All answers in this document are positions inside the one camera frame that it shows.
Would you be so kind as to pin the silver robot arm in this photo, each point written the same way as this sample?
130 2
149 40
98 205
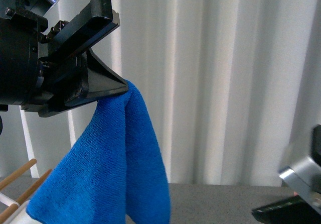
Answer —
50 70

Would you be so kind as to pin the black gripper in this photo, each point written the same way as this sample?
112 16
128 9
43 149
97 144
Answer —
21 56

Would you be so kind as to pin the white pleated curtain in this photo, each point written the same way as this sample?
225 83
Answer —
227 83

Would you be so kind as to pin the white cloth rack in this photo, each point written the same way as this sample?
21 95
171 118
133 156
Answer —
15 213

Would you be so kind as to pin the blue microfiber cloth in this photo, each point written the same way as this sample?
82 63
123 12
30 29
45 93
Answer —
114 170

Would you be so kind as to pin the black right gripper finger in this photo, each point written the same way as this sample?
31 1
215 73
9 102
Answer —
80 80

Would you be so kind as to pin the wooden rack peg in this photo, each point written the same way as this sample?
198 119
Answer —
17 173
27 194

